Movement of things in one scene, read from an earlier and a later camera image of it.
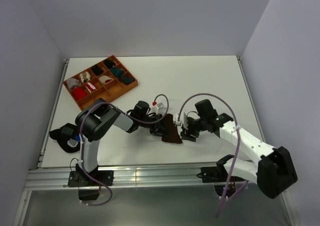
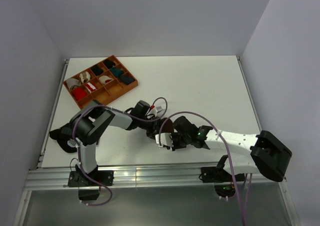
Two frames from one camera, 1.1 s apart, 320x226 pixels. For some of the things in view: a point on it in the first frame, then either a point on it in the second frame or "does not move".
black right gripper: (185, 134) to (175, 147)
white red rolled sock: (105, 79) does not move
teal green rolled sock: (117, 71) does not move
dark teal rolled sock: (127, 79) does not move
